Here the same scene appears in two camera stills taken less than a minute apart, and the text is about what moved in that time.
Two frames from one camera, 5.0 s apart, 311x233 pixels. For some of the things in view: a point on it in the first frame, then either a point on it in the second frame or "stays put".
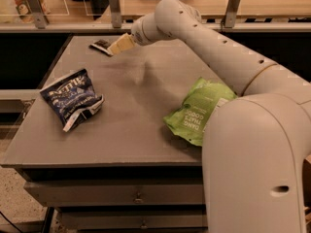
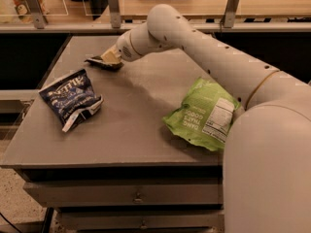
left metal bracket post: x=35 y=7 stays put
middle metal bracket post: x=115 y=7 stays put
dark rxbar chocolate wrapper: x=101 y=46 to x=100 y=63
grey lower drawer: x=131 y=218 stays put
